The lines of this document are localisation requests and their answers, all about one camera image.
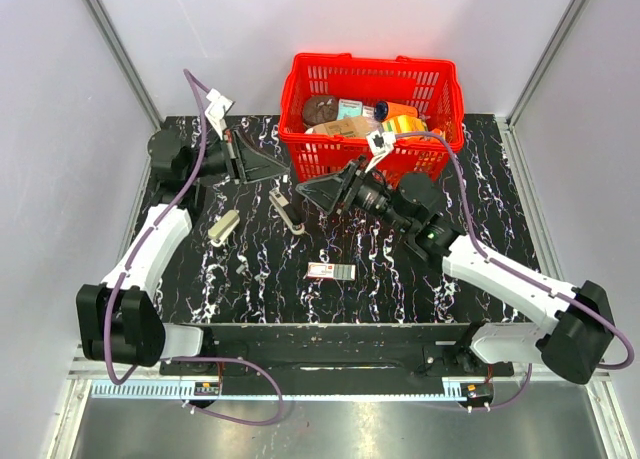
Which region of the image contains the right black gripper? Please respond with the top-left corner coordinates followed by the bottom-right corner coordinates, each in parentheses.
top-left (296, 155), bottom-right (413, 234)

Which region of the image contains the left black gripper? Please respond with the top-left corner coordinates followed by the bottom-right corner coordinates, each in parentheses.
top-left (185, 125), bottom-right (289, 185)

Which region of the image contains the beige staple remover tool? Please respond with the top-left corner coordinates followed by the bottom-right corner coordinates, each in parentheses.
top-left (269, 189), bottom-right (305, 235)

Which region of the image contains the beige stapler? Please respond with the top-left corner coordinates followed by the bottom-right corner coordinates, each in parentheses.
top-left (207, 209), bottom-right (240, 248)

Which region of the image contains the small staples box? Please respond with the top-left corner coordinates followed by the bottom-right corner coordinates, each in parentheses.
top-left (306, 262), bottom-right (356, 281)

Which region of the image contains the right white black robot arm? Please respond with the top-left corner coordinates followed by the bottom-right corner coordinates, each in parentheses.
top-left (296, 159), bottom-right (614, 385)

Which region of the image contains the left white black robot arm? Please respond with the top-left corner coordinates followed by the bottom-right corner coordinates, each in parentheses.
top-left (76, 127), bottom-right (288, 375)

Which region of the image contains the brown cardboard box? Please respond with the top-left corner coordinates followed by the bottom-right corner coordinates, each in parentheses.
top-left (305, 116), bottom-right (380, 138)

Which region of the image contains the brown round cookie pack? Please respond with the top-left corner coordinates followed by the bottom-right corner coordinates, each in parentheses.
top-left (302, 95), bottom-right (339, 128)

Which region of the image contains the light blue small box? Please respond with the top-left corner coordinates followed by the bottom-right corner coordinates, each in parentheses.
top-left (336, 99), bottom-right (363, 120)

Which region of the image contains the orange bottle blue cap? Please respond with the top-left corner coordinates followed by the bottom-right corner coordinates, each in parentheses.
top-left (374, 101), bottom-right (418, 122)

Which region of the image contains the yellow green striped box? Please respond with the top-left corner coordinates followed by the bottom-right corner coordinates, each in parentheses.
top-left (381, 115), bottom-right (427, 134)

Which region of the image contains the red plastic shopping basket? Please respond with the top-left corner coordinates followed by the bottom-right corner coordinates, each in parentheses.
top-left (279, 53), bottom-right (465, 182)

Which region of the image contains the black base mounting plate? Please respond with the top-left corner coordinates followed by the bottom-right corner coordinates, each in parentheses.
top-left (159, 323), bottom-right (514, 380)

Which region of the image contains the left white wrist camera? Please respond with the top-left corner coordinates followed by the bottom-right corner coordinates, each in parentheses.
top-left (205, 88), bottom-right (234, 139)

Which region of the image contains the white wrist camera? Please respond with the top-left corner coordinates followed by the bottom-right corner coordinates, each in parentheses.
top-left (205, 88), bottom-right (234, 139)
top-left (365, 130), bottom-right (396, 173)

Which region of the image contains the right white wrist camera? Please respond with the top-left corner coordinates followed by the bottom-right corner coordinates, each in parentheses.
top-left (365, 130), bottom-right (396, 173)

